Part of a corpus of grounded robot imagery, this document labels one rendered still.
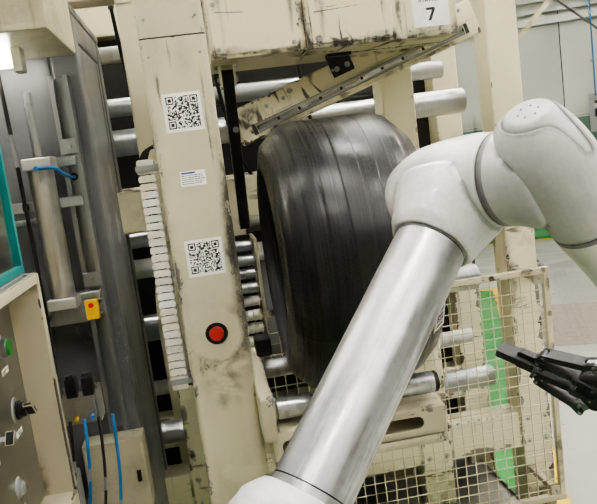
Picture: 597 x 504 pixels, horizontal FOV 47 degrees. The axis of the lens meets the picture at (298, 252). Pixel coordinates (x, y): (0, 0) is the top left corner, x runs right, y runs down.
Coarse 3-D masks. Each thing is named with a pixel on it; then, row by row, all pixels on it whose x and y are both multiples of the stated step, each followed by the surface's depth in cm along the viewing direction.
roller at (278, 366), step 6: (264, 360) 166; (270, 360) 166; (276, 360) 166; (282, 360) 166; (264, 366) 165; (270, 366) 165; (276, 366) 165; (282, 366) 165; (288, 366) 166; (270, 372) 165; (276, 372) 166; (282, 372) 166; (288, 372) 166
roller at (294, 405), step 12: (420, 372) 143; (432, 372) 143; (408, 384) 141; (420, 384) 141; (432, 384) 141; (288, 396) 139; (300, 396) 139; (408, 396) 142; (276, 408) 141; (288, 408) 138; (300, 408) 138
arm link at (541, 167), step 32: (512, 128) 83; (544, 128) 81; (576, 128) 83; (480, 160) 90; (512, 160) 84; (544, 160) 82; (576, 160) 82; (480, 192) 90; (512, 192) 87; (544, 192) 84; (576, 192) 83; (512, 224) 91; (544, 224) 88; (576, 224) 85
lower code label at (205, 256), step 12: (192, 240) 139; (204, 240) 139; (216, 240) 139; (192, 252) 139; (204, 252) 139; (216, 252) 140; (192, 264) 139; (204, 264) 140; (216, 264) 140; (192, 276) 140
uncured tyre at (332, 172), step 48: (288, 144) 133; (336, 144) 131; (384, 144) 131; (288, 192) 127; (336, 192) 125; (384, 192) 125; (288, 240) 125; (336, 240) 123; (384, 240) 124; (288, 288) 128; (336, 288) 123; (288, 336) 137; (336, 336) 127; (432, 336) 133
